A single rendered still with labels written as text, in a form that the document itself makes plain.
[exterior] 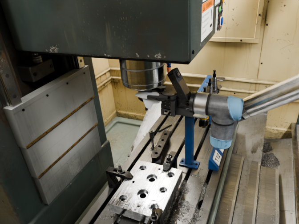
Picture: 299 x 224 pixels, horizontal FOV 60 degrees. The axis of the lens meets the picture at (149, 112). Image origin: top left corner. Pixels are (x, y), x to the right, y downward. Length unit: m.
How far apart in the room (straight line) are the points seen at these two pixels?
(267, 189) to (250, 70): 0.78
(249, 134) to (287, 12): 0.79
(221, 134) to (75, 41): 0.56
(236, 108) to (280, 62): 1.07
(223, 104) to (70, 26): 0.53
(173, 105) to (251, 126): 1.13
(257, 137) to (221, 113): 1.07
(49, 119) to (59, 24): 0.46
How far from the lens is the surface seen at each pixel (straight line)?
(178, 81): 0.87
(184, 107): 0.91
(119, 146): 2.12
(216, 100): 0.86
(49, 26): 0.93
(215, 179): 1.35
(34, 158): 1.20
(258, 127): 1.96
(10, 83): 1.06
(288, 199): 1.67
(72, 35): 0.88
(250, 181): 1.61
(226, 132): 0.90
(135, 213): 1.11
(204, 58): 1.93
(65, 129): 1.29
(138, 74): 0.85
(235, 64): 1.90
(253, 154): 1.85
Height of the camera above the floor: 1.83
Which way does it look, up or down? 29 degrees down
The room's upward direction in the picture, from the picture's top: 5 degrees counter-clockwise
